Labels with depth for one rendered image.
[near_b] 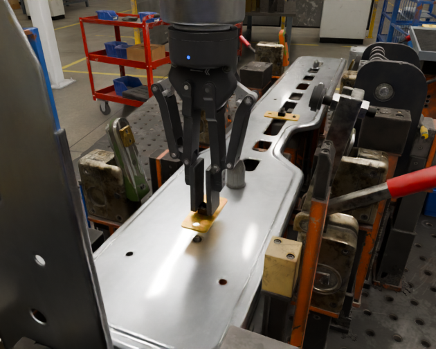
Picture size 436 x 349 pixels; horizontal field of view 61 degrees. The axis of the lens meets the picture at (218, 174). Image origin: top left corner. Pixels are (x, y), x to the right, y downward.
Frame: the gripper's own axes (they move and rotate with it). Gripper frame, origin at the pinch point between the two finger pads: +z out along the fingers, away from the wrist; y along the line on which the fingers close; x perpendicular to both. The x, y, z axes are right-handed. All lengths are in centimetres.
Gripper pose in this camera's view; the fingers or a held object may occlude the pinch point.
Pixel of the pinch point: (205, 186)
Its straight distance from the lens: 49.6
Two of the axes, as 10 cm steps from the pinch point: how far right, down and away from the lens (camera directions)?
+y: -9.3, -1.9, 3.2
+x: -3.7, 4.6, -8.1
